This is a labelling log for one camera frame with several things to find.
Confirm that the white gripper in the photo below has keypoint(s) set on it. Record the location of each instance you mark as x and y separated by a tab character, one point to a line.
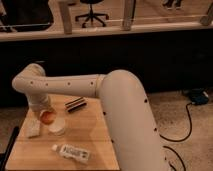
39	103

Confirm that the orange apple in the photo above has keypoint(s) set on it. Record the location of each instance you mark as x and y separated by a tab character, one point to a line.
47	117

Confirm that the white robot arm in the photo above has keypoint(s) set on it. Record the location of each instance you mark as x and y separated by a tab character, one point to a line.
128	114

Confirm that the beige sponge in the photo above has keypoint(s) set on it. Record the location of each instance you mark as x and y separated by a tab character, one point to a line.
33	128

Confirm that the black striped box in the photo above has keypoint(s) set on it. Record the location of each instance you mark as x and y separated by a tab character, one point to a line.
75	104

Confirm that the clear plastic bottle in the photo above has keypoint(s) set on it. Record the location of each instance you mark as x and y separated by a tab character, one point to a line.
69	151

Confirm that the black office chair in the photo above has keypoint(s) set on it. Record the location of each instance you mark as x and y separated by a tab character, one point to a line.
91	15

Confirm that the black power adapter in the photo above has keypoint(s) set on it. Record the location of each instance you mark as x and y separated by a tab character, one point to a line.
199	97

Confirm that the wooden railing post left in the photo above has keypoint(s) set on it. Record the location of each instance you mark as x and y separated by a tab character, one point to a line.
65	15

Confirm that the wooden railing post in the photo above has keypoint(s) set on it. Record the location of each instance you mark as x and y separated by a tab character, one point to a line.
128	16
65	15

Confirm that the wooden railing post middle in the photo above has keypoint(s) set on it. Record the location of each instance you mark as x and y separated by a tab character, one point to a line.
128	16

